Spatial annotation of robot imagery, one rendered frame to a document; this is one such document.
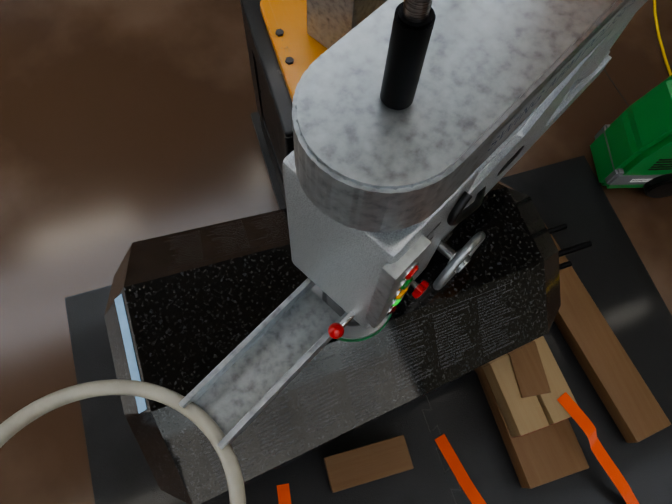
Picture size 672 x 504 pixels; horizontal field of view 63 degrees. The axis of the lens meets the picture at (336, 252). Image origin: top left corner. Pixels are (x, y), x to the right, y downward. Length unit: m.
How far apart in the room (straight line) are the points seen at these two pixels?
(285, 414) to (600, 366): 1.36
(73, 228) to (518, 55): 2.19
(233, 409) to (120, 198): 1.63
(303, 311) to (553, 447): 1.34
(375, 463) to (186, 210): 1.32
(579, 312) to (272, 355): 1.56
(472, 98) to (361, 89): 0.13
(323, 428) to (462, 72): 1.11
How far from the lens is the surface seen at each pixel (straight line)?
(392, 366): 1.55
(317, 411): 1.55
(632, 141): 2.68
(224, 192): 2.55
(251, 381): 1.18
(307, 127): 0.65
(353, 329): 1.39
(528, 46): 0.77
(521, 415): 2.16
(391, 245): 0.75
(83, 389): 1.18
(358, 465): 2.10
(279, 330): 1.19
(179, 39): 3.09
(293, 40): 1.96
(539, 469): 2.28
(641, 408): 2.48
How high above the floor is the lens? 2.23
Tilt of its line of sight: 68 degrees down
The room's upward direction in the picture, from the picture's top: 6 degrees clockwise
